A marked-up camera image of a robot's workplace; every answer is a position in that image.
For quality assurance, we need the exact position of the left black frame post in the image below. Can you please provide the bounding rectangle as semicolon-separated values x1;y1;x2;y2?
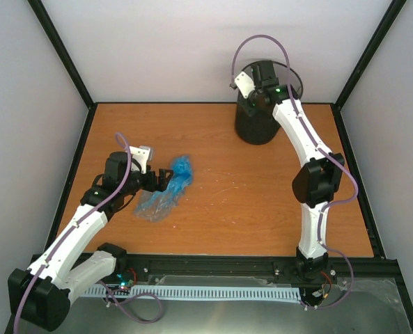
27;0;98;109

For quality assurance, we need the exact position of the blue translucent trash bag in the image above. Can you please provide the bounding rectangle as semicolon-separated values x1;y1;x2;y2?
133;155;194;222

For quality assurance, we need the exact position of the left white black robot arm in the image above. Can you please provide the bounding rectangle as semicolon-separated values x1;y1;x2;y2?
8;147;174;332

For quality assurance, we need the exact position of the small green-lit circuit board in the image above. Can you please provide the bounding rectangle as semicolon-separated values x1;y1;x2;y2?
117;271;137;289

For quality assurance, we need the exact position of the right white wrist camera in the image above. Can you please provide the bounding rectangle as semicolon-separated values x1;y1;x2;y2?
230;71;255;99

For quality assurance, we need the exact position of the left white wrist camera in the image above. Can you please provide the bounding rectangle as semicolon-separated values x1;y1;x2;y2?
130;145;154;174

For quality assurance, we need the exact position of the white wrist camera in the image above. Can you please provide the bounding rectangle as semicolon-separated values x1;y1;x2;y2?
130;145;154;174
230;71;255;99

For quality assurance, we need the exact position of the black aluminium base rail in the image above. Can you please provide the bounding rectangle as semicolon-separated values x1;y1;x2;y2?
124;254;400;281

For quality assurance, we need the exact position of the black frame post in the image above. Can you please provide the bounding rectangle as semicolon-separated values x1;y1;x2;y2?
27;0;98;109
334;0;408;109

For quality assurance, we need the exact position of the light blue slotted cable duct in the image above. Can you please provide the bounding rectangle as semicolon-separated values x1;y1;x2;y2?
87;284;303;303

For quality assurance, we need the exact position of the right black frame post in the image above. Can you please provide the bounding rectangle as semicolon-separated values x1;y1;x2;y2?
334;0;408;109

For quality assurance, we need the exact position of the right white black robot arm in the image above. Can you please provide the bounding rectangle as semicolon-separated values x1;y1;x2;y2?
234;61;345;281

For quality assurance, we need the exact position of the black mesh trash bin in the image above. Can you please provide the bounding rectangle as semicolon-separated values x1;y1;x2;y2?
235;60;304;145

